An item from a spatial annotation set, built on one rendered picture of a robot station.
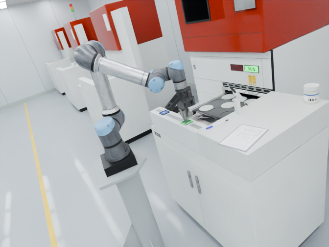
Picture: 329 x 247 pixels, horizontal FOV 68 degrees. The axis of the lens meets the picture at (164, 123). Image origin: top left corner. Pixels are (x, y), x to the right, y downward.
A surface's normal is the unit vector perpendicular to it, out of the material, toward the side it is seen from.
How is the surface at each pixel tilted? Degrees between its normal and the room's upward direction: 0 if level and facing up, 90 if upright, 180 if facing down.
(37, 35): 90
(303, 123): 90
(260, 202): 90
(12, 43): 90
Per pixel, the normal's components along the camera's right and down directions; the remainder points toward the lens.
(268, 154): 0.51, 0.25
